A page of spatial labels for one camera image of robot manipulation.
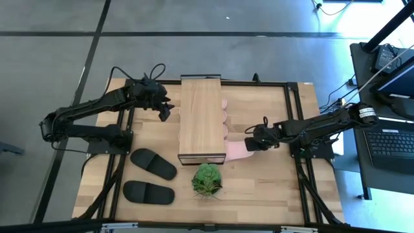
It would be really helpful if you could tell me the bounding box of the black side desk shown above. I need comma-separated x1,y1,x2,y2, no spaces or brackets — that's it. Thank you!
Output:
349,41,414,200

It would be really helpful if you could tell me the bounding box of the green succulent plant in pot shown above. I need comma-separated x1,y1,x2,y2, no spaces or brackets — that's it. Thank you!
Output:
191,162,223,201

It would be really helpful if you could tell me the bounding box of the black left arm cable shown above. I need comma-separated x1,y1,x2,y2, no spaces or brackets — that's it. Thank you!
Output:
109,63,166,89

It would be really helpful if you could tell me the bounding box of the grey furniture foot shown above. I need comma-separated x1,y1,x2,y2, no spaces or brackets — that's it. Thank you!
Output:
0,140,26,156

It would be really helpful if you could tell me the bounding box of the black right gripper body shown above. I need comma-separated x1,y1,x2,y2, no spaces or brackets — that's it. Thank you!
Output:
254,124,281,151

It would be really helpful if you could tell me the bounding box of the black computer monitor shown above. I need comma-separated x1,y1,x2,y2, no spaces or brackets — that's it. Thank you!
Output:
369,60,414,121

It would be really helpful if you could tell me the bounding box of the black rail with silver brackets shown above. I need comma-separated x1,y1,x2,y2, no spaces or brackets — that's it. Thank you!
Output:
0,218,414,233

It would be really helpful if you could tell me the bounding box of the thin white cable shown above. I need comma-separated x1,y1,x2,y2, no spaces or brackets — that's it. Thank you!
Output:
354,43,414,100

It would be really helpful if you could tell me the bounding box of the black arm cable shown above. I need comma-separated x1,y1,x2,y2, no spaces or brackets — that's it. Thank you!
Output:
245,116,269,134
109,63,166,89

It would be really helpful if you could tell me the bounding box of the black power adapter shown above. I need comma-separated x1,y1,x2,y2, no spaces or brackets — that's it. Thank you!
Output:
374,44,402,74

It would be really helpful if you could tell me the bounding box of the black camera stand post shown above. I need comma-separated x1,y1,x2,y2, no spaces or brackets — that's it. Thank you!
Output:
361,0,414,54

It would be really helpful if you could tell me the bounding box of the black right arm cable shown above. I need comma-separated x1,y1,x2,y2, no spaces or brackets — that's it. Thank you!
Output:
245,116,269,134

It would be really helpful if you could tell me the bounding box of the black aluminium table frame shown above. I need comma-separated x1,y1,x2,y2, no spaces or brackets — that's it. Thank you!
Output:
76,78,347,227

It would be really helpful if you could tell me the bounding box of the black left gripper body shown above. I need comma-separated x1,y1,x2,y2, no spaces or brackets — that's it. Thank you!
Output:
132,77,169,111

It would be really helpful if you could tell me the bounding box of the black rubber slide sandal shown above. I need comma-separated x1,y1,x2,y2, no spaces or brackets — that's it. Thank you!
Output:
129,148,178,181
122,180,176,206

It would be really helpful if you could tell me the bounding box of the black computer keyboard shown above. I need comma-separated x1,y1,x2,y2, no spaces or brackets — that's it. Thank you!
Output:
364,128,414,175

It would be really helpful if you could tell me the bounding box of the black floor cable with plug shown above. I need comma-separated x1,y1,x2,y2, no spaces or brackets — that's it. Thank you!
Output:
311,0,354,16

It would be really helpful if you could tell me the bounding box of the wooden shelf with black frame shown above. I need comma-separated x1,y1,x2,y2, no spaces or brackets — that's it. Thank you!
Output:
177,74,227,166

